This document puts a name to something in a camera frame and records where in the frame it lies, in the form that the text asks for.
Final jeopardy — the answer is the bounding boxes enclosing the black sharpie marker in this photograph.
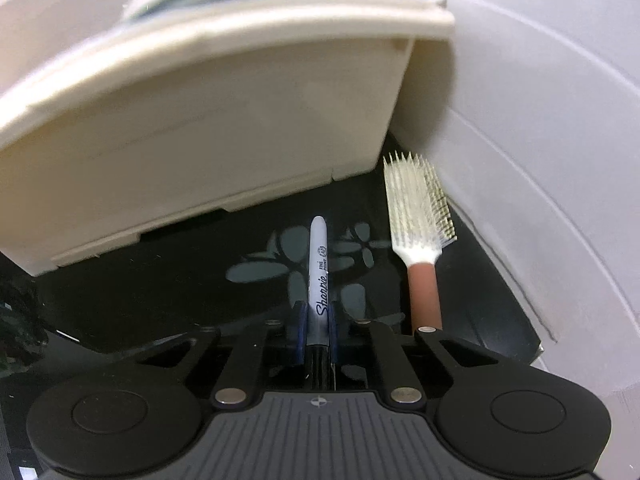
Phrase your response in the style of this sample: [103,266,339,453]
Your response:
[306,216,330,390]

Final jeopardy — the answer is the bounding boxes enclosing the large cream storage box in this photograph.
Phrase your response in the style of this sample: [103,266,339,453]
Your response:
[1,0,454,276]

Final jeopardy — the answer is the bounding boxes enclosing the white hairbrush brown handle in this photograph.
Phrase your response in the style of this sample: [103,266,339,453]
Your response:
[383,153,457,330]

